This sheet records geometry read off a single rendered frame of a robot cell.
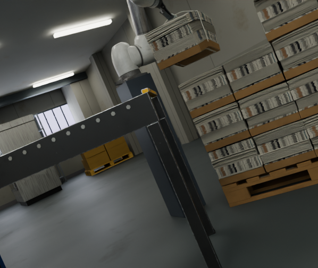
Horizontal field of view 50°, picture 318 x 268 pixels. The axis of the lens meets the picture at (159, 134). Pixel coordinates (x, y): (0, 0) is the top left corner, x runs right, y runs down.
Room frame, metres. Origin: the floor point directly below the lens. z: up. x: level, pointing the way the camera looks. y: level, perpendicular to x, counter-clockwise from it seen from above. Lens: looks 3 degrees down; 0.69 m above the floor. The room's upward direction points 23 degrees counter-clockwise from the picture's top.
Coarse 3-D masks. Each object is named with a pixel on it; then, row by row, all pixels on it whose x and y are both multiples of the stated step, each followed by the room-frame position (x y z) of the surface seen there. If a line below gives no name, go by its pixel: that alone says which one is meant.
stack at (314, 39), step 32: (224, 64) 1.98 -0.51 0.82; (256, 64) 1.92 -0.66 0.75; (288, 64) 1.85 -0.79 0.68; (192, 96) 2.09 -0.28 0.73; (224, 96) 2.02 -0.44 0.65; (256, 96) 1.94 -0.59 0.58; (288, 96) 1.88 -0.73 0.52; (224, 128) 2.04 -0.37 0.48; (288, 128) 1.90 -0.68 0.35; (224, 160) 2.08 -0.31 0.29; (256, 160) 2.00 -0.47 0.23; (224, 192) 2.11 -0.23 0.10; (256, 192) 2.17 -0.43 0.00
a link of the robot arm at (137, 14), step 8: (128, 0) 2.34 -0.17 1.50; (136, 8) 2.34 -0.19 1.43; (136, 16) 2.36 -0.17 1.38; (144, 16) 2.38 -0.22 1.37; (136, 24) 2.39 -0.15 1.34; (144, 24) 2.39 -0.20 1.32; (136, 32) 2.42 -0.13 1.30; (144, 32) 2.40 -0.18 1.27; (136, 40) 2.42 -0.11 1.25; (144, 40) 2.39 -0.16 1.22; (144, 48) 2.39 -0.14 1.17; (144, 56) 2.40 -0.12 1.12; (152, 56) 2.43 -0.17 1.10; (144, 64) 2.45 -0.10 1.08
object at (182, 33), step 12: (192, 12) 1.98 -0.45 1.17; (168, 24) 1.95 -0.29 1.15; (180, 24) 1.92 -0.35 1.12; (192, 24) 1.93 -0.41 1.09; (156, 36) 2.02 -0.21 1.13; (168, 36) 1.98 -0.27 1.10; (180, 36) 1.95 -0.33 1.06; (192, 36) 1.92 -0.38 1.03; (156, 48) 2.04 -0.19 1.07; (168, 48) 2.01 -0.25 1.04; (180, 48) 1.98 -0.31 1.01; (156, 60) 2.07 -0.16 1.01
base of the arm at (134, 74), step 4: (128, 72) 2.35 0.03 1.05; (132, 72) 2.35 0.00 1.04; (136, 72) 2.36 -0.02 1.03; (140, 72) 2.40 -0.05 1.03; (144, 72) 2.38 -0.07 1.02; (124, 76) 2.36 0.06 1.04; (128, 76) 2.35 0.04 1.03; (132, 76) 2.34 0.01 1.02; (136, 76) 2.35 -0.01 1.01; (120, 80) 2.37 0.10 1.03; (124, 80) 2.32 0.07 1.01; (116, 84) 2.36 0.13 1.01; (120, 84) 2.37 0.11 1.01
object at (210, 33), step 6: (204, 18) 2.12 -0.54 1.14; (210, 18) 2.22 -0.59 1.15; (204, 24) 2.10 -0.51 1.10; (210, 24) 2.18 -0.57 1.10; (210, 30) 2.15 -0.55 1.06; (210, 36) 2.14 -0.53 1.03; (216, 42) 2.19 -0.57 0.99; (210, 48) 2.11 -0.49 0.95; (198, 54) 2.15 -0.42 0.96; (204, 54) 2.18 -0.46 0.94; (210, 54) 2.21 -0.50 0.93; (186, 60) 2.20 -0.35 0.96; (192, 60) 2.23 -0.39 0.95
